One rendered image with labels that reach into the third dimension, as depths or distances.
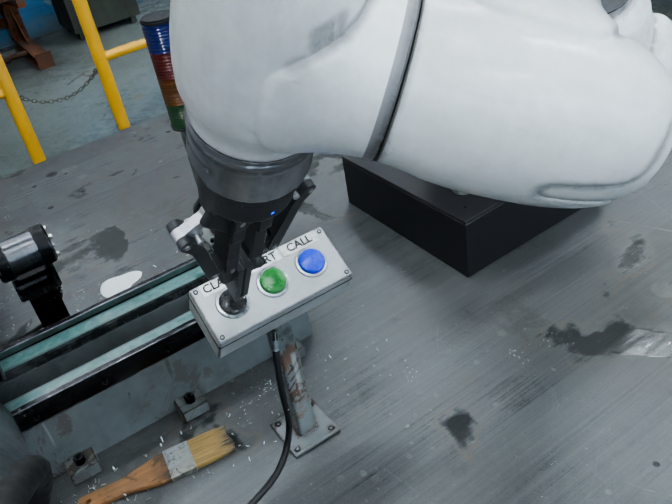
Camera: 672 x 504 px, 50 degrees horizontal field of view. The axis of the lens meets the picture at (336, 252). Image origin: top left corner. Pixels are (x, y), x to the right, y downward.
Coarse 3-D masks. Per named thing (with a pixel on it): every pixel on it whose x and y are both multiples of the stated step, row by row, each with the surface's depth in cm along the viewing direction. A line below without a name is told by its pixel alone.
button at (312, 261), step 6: (306, 252) 80; (312, 252) 80; (318, 252) 80; (300, 258) 79; (306, 258) 80; (312, 258) 80; (318, 258) 80; (324, 258) 80; (300, 264) 79; (306, 264) 79; (312, 264) 79; (318, 264) 79; (324, 264) 80; (306, 270) 79; (312, 270) 79; (318, 270) 79
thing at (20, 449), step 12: (0, 408) 68; (0, 420) 65; (12, 420) 69; (0, 432) 63; (12, 432) 66; (0, 444) 62; (12, 444) 64; (24, 444) 68; (0, 456) 60; (12, 456) 62; (0, 468) 58
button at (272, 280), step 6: (270, 270) 78; (276, 270) 78; (264, 276) 78; (270, 276) 78; (276, 276) 78; (282, 276) 78; (264, 282) 77; (270, 282) 77; (276, 282) 78; (282, 282) 78; (264, 288) 77; (270, 288) 77; (276, 288) 77; (282, 288) 78
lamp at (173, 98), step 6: (162, 84) 117; (168, 84) 117; (174, 84) 117; (162, 90) 118; (168, 90) 118; (174, 90) 117; (168, 96) 118; (174, 96) 118; (168, 102) 119; (174, 102) 119; (180, 102) 119
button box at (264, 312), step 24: (312, 240) 81; (264, 264) 79; (288, 264) 80; (336, 264) 81; (216, 288) 77; (288, 288) 78; (312, 288) 79; (336, 288) 82; (192, 312) 80; (216, 312) 76; (264, 312) 77; (288, 312) 78; (216, 336) 75; (240, 336) 76
